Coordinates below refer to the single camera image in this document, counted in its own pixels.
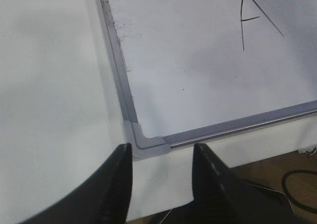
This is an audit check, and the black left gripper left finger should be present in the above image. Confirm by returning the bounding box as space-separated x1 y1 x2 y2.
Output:
25 143 133 224

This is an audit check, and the white magnetic whiteboard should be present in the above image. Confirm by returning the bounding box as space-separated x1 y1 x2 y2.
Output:
100 0 317 160

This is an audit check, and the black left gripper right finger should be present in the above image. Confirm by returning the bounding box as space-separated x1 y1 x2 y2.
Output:
152 143 305 224

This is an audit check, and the black floor cable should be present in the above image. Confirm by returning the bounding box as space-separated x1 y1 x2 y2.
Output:
283 169 317 211

